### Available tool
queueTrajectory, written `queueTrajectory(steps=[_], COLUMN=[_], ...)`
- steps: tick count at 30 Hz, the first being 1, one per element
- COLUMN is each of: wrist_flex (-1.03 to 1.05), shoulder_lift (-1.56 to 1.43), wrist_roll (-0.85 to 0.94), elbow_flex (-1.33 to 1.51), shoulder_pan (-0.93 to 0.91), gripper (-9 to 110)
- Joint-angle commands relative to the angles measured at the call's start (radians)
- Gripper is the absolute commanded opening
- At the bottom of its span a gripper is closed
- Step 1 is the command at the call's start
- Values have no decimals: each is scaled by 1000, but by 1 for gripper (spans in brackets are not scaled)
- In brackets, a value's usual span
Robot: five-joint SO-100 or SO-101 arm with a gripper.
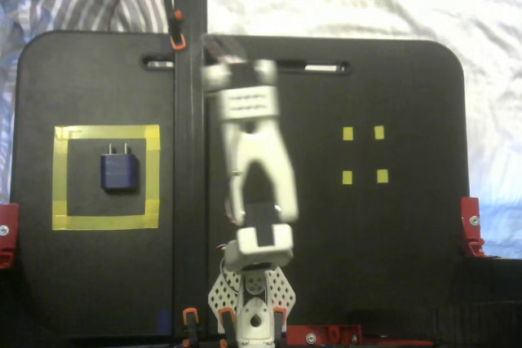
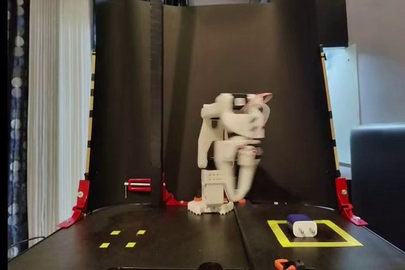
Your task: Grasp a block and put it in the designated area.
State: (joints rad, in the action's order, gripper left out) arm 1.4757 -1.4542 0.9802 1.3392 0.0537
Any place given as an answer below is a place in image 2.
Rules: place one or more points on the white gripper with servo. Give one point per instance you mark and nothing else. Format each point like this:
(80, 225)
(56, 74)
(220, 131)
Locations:
(244, 173)

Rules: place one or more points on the blue and white charger block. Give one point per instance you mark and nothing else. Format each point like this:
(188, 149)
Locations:
(303, 229)

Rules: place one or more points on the white robot arm with base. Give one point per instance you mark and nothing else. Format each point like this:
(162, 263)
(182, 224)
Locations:
(207, 137)

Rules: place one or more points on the orange and black spring clamp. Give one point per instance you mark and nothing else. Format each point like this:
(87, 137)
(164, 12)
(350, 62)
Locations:
(281, 264)
(242, 201)
(197, 200)

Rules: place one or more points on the yellow tape square outline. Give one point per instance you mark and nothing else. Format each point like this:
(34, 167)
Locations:
(316, 244)

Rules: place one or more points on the black backdrop sheet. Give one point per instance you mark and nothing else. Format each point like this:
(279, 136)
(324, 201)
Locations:
(284, 93)

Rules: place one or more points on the red clamp with silver rod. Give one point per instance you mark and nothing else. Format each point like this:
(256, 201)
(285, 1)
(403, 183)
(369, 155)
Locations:
(139, 187)

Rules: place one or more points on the yellow and black folding ruler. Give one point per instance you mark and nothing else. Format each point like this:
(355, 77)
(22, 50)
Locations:
(329, 108)
(90, 110)

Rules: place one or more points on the small yellow tape marker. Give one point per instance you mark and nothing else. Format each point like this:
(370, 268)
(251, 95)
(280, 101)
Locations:
(130, 244)
(104, 245)
(115, 232)
(141, 232)

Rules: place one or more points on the dark blue armchair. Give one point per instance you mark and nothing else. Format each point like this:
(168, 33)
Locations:
(379, 187)

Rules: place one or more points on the white pleated curtain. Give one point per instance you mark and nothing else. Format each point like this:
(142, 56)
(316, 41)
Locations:
(57, 93)

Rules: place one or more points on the dark blue dotted curtain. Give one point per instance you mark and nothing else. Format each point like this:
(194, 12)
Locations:
(17, 93)

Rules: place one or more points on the red pole base bracket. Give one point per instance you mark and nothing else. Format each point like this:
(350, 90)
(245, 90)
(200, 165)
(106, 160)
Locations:
(171, 201)

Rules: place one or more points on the red corner bracket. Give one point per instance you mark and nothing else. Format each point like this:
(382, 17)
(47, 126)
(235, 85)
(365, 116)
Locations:
(83, 194)
(342, 192)

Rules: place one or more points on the black vertical camera pole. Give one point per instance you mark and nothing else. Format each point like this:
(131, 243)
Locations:
(156, 93)

